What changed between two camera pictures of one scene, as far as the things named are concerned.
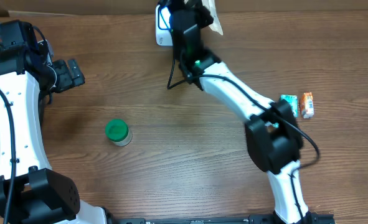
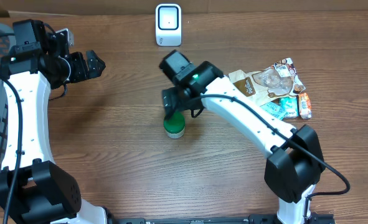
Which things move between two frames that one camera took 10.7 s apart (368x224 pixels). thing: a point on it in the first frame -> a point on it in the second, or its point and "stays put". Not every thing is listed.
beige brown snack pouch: x=215 y=25 -> x=279 y=81
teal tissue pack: x=293 y=101 stays put
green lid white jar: x=118 y=131 -> x=174 y=126
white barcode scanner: x=163 y=20 stays put
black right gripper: x=197 y=9 -> x=175 y=102
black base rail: x=240 y=219 stays put
